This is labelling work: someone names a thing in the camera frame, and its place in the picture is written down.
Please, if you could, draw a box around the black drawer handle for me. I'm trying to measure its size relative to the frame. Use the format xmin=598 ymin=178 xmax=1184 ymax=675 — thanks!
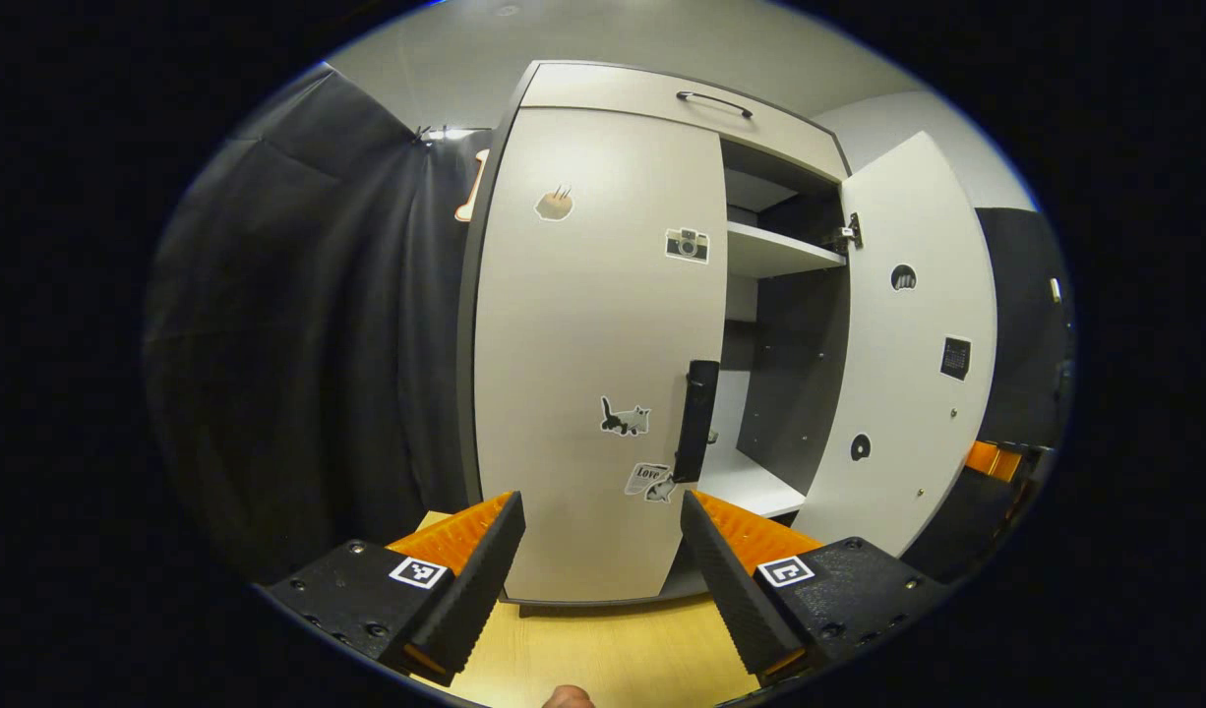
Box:
xmin=676 ymin=90 xmax=754 ymax=120

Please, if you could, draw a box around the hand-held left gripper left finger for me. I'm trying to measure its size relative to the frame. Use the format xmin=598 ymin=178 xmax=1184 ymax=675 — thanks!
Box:
xmin=259 ymin=490 xmax=527 ymax=687

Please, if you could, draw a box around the white cabinet drawer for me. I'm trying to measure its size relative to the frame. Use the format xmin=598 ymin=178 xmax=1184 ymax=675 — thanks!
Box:
xmin=517 ymin=62 xmax=850 ymax=185

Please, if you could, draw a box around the white double-door shoe cabinet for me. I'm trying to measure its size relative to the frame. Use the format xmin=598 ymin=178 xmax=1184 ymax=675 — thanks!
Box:
xmin=455 ymin=59 xmax=999 ymax=620

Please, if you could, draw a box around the black door handle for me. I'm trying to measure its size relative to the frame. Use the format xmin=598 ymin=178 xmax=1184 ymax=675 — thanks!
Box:
xmin=673 ymin=360 xmax=721 ymax=484

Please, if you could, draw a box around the white cabinet shelf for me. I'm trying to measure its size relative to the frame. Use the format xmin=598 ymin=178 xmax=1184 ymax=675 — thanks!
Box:
xmin=698 ymin=442 xmax=809 ymax=519
xmin=726 ymin=220 xmax=848 ymax=280

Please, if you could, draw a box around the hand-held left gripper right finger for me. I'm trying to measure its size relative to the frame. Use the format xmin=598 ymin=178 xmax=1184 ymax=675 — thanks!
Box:
xmin=680 ymin=489 xmax=950 ymax=689

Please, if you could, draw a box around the black backdrop cloth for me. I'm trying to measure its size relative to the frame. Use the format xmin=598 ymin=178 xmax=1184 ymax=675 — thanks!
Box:
xmin=143 ymin=64 xmax=496 ymax=586

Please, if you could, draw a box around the white cabinet door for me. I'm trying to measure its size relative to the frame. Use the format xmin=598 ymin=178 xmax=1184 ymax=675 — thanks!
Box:
xmin=473 ymin=106 xmax=730 ymax=603
xmin=792 ymin=131 xmax=999 ymax=559

